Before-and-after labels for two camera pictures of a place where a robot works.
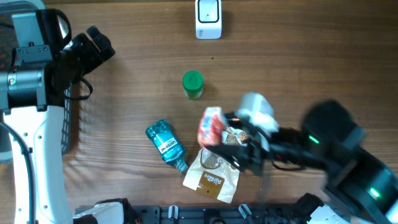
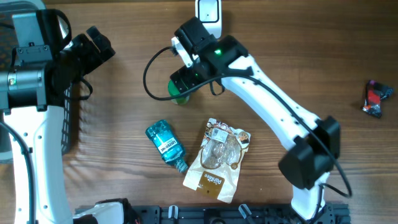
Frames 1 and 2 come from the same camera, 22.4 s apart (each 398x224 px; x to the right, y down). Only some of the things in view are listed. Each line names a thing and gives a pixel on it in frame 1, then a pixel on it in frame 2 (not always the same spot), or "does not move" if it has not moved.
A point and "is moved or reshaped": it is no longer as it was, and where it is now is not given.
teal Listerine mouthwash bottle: (168, 144) does not move
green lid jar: (193, 84) is moved or reshaped
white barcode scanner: (208, 19) does not move
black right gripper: (240, 156) → (186, 73)
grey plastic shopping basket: (7, 48) does not move
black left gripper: (94, 57) does not move
